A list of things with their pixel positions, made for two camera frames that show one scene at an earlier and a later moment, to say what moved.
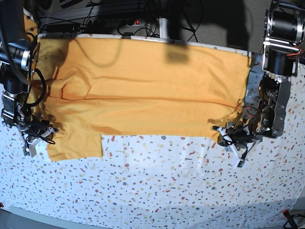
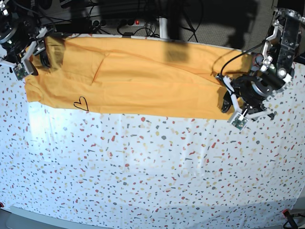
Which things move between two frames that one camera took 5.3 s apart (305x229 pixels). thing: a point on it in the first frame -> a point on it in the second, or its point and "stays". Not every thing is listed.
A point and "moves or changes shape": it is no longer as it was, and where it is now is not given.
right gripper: [239, 136] -> [249, 93]
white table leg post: [163, 28] stays
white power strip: [116, 22] stays
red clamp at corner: [290, 222] stays
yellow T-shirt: [123, 87] moves or changes shape
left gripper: [36, 130] -> [20, 44]
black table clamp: [127, 35] stays
